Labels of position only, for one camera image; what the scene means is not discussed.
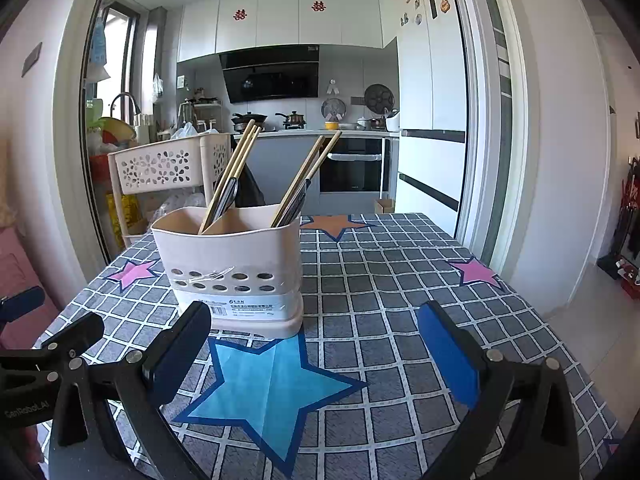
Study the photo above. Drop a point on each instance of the black range hood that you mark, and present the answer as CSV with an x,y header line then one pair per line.
x,y
272,75

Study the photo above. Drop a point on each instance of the yellow plastic basin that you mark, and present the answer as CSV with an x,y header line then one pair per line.
x,y
115,130

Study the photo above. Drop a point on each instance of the blue hanging cloth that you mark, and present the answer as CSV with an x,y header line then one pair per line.
x,y
98,45

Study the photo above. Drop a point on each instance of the red paper cutout decal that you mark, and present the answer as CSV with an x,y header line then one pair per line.
x,y
239,15
317,7

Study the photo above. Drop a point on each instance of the white perforated storage cart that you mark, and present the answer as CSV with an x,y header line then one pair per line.
x,y
160,165

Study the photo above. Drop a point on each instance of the dark standing object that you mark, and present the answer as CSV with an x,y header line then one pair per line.
x,y
625,220

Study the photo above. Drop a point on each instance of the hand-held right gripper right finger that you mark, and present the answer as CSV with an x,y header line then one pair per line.
x,y
450,360

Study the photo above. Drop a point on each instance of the yellow packaged goods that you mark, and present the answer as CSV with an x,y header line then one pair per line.
x,y
124,212

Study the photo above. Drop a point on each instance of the white plastic utensil holder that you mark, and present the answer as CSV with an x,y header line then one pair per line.
x,y
235,270

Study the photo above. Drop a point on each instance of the yellow bowl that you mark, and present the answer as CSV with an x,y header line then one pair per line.
x,y
332,125

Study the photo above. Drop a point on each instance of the round metal steamer rack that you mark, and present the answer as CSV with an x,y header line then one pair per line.
x,y
333,108

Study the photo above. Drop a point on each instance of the red plastic basin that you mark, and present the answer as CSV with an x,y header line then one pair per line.
x,y
101,167

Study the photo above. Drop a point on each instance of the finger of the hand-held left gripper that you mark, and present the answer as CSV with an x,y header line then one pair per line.
x,y
22,305
80,332

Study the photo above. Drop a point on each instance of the clear plastic bag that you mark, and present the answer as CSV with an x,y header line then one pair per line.
x,y
170,207

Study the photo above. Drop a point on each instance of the bamboo chopstick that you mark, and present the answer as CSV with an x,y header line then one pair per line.
x,y
234,160
249,142
310,160

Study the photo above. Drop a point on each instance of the white refrigerator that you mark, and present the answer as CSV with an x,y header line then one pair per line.
x,y
430,110

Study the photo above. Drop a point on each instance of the black frying pan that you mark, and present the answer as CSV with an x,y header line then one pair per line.
x,y
249,121

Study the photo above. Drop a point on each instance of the black built-in oven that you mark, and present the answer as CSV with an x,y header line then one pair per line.
x,y
350,165

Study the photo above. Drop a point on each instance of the dark round hanging pan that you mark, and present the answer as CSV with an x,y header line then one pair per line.
x,y
377,97

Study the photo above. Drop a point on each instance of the curved kitchen faucet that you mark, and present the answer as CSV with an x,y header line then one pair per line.
x,y
125,102

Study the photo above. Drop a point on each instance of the steel pot with lid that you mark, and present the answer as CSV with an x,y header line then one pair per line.
x,y
292,121

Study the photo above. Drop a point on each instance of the grey wall switch plate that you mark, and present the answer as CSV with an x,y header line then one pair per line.
x,y
31,60

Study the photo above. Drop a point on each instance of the grey checkered star tablecloth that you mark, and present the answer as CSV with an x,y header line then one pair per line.
x,y
400,285

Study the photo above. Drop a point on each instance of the white plastic bag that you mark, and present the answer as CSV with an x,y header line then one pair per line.
x,y
192,130

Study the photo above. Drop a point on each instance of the small cardboard box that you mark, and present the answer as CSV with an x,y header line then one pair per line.
x,y
385,206

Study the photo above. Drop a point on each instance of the hanging plastic bag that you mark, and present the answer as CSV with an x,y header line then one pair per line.
x,y
157,86

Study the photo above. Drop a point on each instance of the white rice cooker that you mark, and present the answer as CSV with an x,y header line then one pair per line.
x,y
392,121

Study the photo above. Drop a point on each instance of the white wall cabinets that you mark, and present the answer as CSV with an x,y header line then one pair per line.
x,y
280,25

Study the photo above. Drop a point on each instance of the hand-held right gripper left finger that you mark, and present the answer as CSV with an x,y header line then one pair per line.
x,y
175,360

